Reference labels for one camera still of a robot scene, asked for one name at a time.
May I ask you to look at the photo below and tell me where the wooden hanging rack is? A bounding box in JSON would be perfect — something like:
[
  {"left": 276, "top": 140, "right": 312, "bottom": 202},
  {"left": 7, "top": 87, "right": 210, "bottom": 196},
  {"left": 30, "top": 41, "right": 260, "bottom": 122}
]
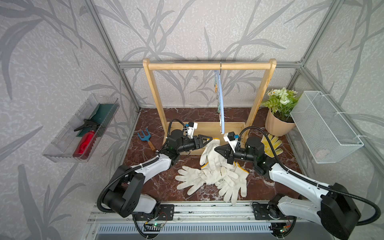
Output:
[{"left": 142, "top": 58, "right": 277, "bottom": 156}]

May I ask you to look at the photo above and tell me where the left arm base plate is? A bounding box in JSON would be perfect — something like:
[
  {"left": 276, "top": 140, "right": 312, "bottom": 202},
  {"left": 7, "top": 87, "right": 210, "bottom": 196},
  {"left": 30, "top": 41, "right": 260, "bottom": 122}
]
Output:
[{"left": 132, "top": 204, "right": 175, "bottom": 221}]

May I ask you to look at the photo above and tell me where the white glove far left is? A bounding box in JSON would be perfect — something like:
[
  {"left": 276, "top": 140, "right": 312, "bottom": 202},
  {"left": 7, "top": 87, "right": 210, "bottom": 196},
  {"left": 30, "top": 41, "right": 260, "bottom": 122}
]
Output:
[{"left": 175, "top": 166, "right": 212, "bottom": 196}]

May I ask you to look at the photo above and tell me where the green trowel in tray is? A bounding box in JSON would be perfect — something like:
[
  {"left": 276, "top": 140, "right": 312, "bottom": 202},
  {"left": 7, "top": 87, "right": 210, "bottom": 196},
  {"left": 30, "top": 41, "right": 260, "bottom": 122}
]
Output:
[{"left": 74, "top": 104, "right": 114, "bottom": 137}]

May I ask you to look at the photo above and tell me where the blue hand rake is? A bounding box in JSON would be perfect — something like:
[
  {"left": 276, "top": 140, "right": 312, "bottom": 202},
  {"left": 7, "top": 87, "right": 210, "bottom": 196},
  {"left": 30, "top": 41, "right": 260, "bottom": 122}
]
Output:
[{"left": 138, "top": 128, "right": 157, "bottom": 152}]

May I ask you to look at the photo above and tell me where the red spray bottle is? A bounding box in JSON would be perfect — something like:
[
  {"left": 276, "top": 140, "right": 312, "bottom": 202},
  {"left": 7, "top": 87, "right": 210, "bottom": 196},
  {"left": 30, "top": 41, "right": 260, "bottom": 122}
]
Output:
[{"left": 73, "top": 131, "right": 97, "bottom": 160}]

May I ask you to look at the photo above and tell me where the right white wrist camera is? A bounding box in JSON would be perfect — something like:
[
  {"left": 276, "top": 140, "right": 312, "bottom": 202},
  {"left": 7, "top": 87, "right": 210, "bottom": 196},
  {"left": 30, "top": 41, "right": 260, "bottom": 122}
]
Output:
[{"left": 224, "top": 132, "right": 241, "bottom": 153}]

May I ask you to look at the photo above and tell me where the potted white flower plant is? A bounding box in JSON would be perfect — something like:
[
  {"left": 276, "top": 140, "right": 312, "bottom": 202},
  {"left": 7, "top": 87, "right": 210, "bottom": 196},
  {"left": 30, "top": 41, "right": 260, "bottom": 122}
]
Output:
[{"left": 262, "top": 88, "right": 299, "bottom": 137}]

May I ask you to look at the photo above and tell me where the aluminium front rail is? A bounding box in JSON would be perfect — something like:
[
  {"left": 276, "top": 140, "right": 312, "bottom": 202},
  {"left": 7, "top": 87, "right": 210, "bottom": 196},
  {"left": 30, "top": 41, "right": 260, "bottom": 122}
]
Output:
[{"left": 86, "top": 201, "right": 340, "bottom": 224}]

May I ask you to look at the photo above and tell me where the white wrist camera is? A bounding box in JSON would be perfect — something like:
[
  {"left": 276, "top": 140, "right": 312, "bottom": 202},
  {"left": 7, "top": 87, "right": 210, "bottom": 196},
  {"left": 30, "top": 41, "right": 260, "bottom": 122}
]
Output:
[
  {"left": 224, "top": 132, "right": 241, "bottom": 153},
  {"left": 186, "top": 122, "right": 198, "bottom": 139}
]

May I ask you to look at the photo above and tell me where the blue clip hanger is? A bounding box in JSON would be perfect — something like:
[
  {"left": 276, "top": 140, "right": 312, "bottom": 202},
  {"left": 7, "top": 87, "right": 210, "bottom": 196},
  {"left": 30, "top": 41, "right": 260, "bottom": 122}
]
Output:
[{"left": 214, "top": 63, "right": 225, "bottom": 134}]

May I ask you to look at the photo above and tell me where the white wire basket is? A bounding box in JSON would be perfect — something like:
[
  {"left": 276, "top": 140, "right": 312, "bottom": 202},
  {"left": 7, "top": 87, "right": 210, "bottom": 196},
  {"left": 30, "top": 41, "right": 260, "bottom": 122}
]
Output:
[{"left": 290, "top": 91, "right": 364, "bottom": 164}]

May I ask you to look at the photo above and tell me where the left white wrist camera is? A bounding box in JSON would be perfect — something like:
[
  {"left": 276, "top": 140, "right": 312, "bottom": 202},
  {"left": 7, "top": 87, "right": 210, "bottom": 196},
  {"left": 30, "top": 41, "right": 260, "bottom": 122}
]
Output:
[{"left": 186, "top": 122, "right": 198, "bottom": 139}]

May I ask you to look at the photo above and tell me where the white glove pile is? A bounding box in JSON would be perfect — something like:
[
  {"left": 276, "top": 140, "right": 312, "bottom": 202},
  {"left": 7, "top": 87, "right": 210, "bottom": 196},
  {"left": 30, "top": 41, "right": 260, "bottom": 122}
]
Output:
[
  {"left": 215, "top": 163, "right": 249, "bottom": 205},
  {"left": 201, "top": 162, "right": 239, "bottom": 187}
]

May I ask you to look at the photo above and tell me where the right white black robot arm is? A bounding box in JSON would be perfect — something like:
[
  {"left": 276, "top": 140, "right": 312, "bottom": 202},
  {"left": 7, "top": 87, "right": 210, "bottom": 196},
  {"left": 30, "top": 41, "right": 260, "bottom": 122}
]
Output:
[{"left": 215, "top": 137, "right": 381, "bottom": 240}]

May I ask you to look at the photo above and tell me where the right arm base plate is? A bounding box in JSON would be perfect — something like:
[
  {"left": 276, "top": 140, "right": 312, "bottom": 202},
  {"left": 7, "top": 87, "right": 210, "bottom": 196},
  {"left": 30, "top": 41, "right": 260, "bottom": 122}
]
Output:
[{"left": 252, "top": 202, "right": 295, "bottom": 221}]

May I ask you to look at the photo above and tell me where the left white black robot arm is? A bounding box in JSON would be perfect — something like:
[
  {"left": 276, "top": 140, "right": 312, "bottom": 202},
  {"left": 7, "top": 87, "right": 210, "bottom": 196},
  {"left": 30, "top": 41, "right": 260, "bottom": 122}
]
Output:
[{"left": 97, "top": 130, "right": 213, "bottom": 219}]

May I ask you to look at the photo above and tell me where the clear plastic wall tray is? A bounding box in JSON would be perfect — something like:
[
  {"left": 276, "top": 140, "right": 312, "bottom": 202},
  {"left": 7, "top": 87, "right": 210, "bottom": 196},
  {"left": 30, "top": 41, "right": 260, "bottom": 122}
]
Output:
[{"left": 43, "top": 94, "right": 120, "bottom": 163}]

